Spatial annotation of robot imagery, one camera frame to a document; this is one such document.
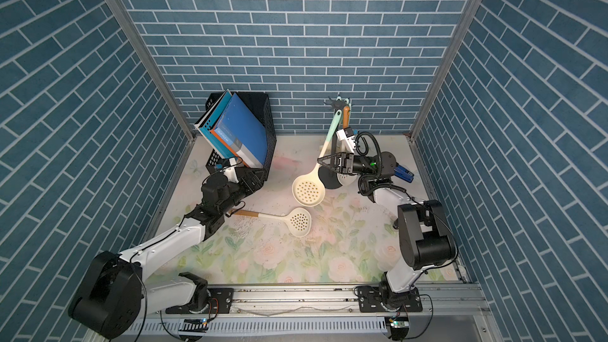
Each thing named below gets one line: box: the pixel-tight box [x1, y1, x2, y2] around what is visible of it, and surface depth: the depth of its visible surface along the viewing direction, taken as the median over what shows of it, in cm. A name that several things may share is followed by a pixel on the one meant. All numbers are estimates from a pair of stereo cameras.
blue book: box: [214, 92, 268, 168], surface depth 98 cm
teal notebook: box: [198, 90, 236, 160], surface depth 88 cm
